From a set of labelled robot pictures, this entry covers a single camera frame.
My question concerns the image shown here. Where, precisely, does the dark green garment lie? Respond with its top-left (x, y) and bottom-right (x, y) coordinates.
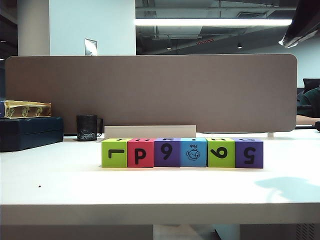
top-left (296, 87), bottom-right (320, 118)

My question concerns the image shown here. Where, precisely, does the white round column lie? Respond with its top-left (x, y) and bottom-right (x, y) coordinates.
top-left (16, 0), bottom-right (50, 57)

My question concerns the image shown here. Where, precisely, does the white ceiling light strip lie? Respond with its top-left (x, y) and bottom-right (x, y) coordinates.
top-left (134, 18), bottom-right (293, 27)

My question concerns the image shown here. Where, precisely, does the black mug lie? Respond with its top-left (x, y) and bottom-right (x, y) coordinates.
top-left (75, 114), bottom-right (104, 142)

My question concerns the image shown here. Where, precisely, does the purple block letter G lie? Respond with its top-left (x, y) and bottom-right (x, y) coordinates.
top-left (234, 138), bottom-right (265, 169)

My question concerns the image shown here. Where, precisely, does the black office chair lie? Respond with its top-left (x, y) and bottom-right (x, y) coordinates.
top-left (302, 77), bottom-right (320, 95)

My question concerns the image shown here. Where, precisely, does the red block letter U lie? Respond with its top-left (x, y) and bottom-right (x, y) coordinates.
top-left (126, 138), bottom-right (158, 168)

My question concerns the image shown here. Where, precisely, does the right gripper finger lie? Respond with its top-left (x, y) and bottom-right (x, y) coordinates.
top-left (279, 0), bottom-right (320, 43)
top-left (280, 14), bottom-right (320, 49)

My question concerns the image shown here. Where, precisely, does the green block letter T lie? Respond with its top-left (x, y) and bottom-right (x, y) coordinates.
top-left (101, 138), bottom-right (132, 168)

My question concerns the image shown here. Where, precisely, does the green block letter N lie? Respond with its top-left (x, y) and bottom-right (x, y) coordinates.
top-left (206, 137), bottom-right (236, 168)

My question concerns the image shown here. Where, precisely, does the dark blue case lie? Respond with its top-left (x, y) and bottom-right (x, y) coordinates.
top-left (0, 116), bottom-right (65, 153)

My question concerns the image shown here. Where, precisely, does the grey vented panel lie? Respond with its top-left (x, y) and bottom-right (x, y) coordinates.
top-left (294, 223), bottom-right (317, 240)

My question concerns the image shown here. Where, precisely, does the silver wall plate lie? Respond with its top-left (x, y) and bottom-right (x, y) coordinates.
top-left (83, 38), bottom-right (97, 57)

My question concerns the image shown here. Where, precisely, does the purple block letter R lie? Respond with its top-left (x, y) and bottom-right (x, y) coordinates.
top-left (153, 137), bottom-right (183, 168)

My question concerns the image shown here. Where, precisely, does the blue block letter I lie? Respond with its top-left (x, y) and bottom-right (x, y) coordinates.
top-left (179, 137), bottom-right (208, 168)

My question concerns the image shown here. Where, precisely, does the brown wooden desk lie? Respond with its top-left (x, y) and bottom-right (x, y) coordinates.
top-left (296, 114), bottom-right (320, 127)

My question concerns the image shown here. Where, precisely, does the yellow wooden box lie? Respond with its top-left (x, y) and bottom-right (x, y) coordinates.
top-left (3, 99), bottom-right (53, 119)

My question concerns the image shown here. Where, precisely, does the brown desk divider panel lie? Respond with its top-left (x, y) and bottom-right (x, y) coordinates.
top-left (4, 53), bottom-right (298, 133)

